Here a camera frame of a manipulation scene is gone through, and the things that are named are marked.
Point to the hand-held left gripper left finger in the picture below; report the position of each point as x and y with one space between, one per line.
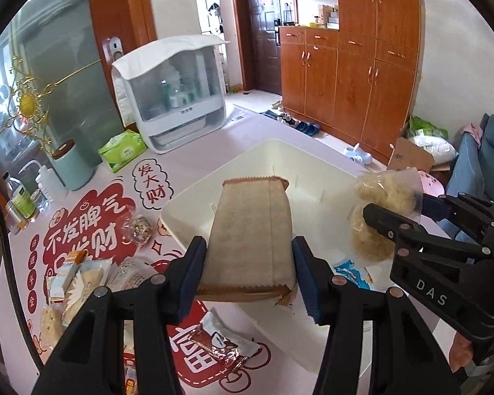
191 279

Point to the pair of blue slippers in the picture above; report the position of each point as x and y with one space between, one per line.
306 127

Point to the cardboard box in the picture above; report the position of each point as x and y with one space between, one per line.
409 156

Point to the white plastic bag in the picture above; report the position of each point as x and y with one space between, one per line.
434 146

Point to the white plastic bin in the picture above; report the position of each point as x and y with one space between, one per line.
197 214

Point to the rice cracker packet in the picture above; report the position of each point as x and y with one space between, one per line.
51 323

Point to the blue sofa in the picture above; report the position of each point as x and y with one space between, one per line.
477 173

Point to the red and white snack wrapper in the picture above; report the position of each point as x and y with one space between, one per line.
218 341

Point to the blue snack packet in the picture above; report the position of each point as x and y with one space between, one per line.
350 273

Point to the glass jar with green label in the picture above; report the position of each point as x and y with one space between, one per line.
20 205

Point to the wooden door with lock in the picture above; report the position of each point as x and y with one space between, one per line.
119 12

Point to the white countertop cabinet appliance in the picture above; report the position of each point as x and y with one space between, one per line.
177 98

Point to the white squeeze bottle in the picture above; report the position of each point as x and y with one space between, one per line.
49 183

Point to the orange and white snack packet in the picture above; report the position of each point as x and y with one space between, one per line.
66 271

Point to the red printed table mat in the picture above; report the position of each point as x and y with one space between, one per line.
107 214

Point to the clear snack packet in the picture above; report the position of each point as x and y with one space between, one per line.
125 273

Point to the nut cluster snack packet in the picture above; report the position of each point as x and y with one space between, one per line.
138 230

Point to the person's right hand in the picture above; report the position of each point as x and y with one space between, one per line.
461 352

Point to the brown paper bag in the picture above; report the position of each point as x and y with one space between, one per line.
247 234

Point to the wooden cabinet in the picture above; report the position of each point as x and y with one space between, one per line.
366 70

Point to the dark brown entrance door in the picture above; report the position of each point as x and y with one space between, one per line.
259 41

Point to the pair of white shoes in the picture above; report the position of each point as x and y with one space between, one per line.
358 155

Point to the white cloth cover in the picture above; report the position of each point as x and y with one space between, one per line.
164 55

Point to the green plastic bag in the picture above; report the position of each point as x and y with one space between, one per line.
428 125

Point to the yellow pastry packet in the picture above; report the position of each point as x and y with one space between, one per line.
86 286

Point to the teal canister with wooden lid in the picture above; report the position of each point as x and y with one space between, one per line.
72 164

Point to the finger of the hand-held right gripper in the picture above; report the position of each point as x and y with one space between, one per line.
434 206
387 220

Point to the glass door with gold ornament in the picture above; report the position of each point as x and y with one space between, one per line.
57 90

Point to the green tissue pack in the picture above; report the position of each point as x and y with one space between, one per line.
121 148

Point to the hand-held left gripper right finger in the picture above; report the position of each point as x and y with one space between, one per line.
306 279

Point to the clear bag of puffed snacks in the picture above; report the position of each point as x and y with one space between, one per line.
381 189

